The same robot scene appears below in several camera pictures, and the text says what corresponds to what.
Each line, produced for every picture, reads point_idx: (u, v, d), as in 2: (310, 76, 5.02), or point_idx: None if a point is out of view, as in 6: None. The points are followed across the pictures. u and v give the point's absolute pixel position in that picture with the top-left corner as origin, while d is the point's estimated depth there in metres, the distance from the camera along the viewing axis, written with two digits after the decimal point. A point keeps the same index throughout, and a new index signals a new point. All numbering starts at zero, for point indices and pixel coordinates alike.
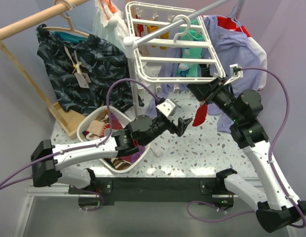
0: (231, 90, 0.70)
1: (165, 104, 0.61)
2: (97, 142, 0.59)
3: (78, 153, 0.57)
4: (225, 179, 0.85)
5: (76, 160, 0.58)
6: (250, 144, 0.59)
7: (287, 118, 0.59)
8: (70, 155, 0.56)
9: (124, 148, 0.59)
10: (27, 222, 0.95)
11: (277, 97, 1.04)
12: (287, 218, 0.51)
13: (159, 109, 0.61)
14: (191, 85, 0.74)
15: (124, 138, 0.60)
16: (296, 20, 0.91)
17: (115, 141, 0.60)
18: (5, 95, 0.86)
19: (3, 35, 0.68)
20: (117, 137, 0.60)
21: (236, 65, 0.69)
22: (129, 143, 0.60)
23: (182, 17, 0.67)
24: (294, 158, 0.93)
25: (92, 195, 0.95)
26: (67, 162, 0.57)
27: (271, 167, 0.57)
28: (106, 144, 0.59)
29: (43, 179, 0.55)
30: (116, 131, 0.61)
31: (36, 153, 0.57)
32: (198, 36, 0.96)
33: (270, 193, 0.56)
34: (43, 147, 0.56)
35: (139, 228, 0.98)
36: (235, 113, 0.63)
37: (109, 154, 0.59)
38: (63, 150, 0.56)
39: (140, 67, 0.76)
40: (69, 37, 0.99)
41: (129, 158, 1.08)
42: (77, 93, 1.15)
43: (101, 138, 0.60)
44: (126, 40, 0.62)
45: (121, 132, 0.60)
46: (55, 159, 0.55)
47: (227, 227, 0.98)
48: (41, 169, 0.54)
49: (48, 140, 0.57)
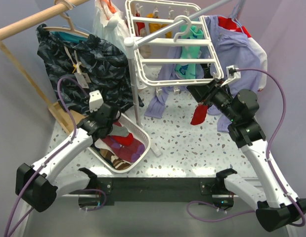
0: (228, 91, 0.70)
1: (93, 95, 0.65)
2: (70, 137, 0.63)
3: (60, 156, 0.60)
4: (225, 179, 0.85)
5: (62, 163, 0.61)
6: (248, 143, 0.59)
7: (283, 118, 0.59)
8: (54, 163, 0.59)
9: (95, 129, 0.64)
10: (27, 222, 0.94)
11: (277, 96, 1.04)
12: (286, 216, 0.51)
13: (94, 99, 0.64)
14: (191, 86, 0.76)
15: (90, 123, 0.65)
16: (296, 20, 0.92)
17: (83, 129, 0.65)
18: (5, 95, 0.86)
19: (3, 36, 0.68)
20: (83, 125, 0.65)
21: (232, 66, 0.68)
22: (96, 124, 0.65)
23: (182, 17, 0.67)
24: (292, 157, 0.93)
25: (92, 195, 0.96)
26: (56, 170, 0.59)
27: (269, 165, 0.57)
28: (77, 136, 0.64)
29: (42, 199, 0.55)
30: (79, 122, 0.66)
31: (20, 185, 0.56)
32: (198, 32, 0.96)
33: (269, 192, 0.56)
34: (23, 172, 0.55)
35: (140, 228, 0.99)
36: (233, 112, 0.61)
37: (87, 140, 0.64)
38: (45, 162, 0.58)
39: (141, 69, 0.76)
40: (69, 37, 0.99)
41: (129, 158, 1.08)
42: (77, 93, 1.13)
43: (70, 134, 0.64)
44: (126, 41, 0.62)
45: (84, 120, 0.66)
46: (43, 173, 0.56)
47: (227, 227, 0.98)
48: (35, 189, 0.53)
49: (23, 164, 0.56)
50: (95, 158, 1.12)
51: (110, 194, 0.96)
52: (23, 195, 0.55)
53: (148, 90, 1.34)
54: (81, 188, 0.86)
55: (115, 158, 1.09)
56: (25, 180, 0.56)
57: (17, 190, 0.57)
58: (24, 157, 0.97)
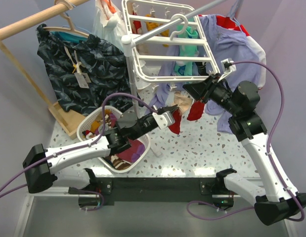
0: (226, 85, 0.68)
1: (162, 117, 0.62)
2: (90, 141, 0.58)
3: (74, 153, 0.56)
4: (225, 178, 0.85)
5: (69, 162, 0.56)
6: (248, 137, 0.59)
7: (282, 110, 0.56)
8: (64, 157, 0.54)
9: (116, 145, 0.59)
10: (26, 222, 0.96)
11: (277, 95, 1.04)
12: (285, 210, 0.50)
13: (154, 117, 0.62)
14: (187, 86, 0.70)
15: (115, 137, 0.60)
16: (295, 20, 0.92)
17: (107, 139, 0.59)
18: (5, 94, 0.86)
19: (3, 35, 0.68)
20: (109, 135, 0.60)
21: (226, 60, 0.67)
22: (120, 140, 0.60)
23: (179, 16, 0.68)
24: (293, 157, 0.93)
25: (92, 195, 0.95)
26: (63, 165, 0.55)
27: (270, 158, 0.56)
28: (98, 143, 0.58)
29: (38, 183, 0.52)
30: (107, 130, 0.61)
31: (28, 159, 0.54)
32: (193, 32, 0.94)
33: (269, 185, 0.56)
34: (35, 151, 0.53)
35: (140, 228, 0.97)
36: (234, 106, 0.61)
37: (102, 152, 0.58)
38: (57, 153, 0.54)
39: (139, 66, 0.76)
40: (69, 37, 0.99)
41: (129, 158, 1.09)
42: (77, 93, 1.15)
43: (92, 138, 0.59)
44: (124, 39, 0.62)
45: (111, 131, 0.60)
46: (50, 162, 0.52)
47: (227, 227, 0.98)
48: (35, 174, 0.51)
49: (41, 144, 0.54)
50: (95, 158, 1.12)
51: (110, 194, 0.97)
52: (26, 171, 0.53)
53: (148, 90, 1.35)
54: (77, 188, 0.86)
55: (115, 158, 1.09)
56: (33, 160, 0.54)
57: (23, 163, 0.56)
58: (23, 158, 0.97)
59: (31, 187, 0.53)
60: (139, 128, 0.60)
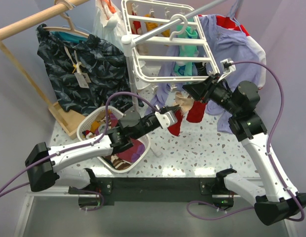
0: (226, 85, 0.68)
1: (165, 116, 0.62)
2: (92, 140, 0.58)
3: (76, 152, 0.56)
4: (225, 178, 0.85)
5: (72, 161, 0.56)
6: (248, 137, 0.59)
7: (282, 111, 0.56)
8: (66, 156, 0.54)
9: (117, 144, 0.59)
10: (26, 222, 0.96)
11: (277, 95, 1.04)
12: (285, 210, 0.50)
13: (157, 117, 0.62)
14: (187, 86, 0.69)
15: (117, 136, 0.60)
16: (295, 19, 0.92)
17: (109, 138, 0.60)
18: (5, 95, 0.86)
19: (3, 35, 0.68)
20: (110, 134, 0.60)
21: (226, 60, 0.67)
22: (122, 139, 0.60)
23: (179, 16, 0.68)
24: (293, 158, 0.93)
25: (92, 195, 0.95)
26: (65, 163, 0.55)
27: (270, 158, 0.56)
28: (100, 141, 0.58)
29: (41, 181, 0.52)
30: (109, 129, 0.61)
31: (31, 157, 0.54)
32: (193, 33, 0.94)
33: (269, 185, 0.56)
34: (38, 149, 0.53)
35: (140, 228, 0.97)
36: (234, 105, 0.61)
37: (105, 151, 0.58)
38: (60, 151, 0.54)
39: (138, 66, 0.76)
40: (69, 37, 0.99)
41: (129, 158, 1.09)
42: (77, 93, 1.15)
43: (95, 137, 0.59)
44: (124, 38, 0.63)
45: (113, 129, 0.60)
46: (53, 160, 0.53)
47: (227, 227, 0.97)
48: (38, 173, 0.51)
49: (44, 143, 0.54)
50: (95, 158, 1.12)
51: (110, 194, 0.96)
52: (28, 170, 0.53)
53: (148, 90, 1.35)
54: (77, 188, 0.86)
55: (115, 158, 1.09)
56: (35, 159, 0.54)
57: (25, 162, 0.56)
58: (23, 158, 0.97)
59: (33, 186, 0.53)
60: (141, 127, 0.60)
